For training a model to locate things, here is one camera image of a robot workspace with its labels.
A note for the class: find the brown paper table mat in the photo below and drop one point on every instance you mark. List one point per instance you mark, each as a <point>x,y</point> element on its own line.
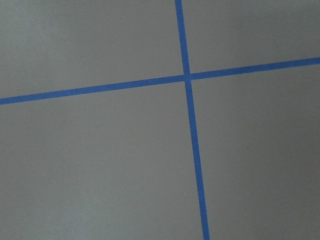
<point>159,119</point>

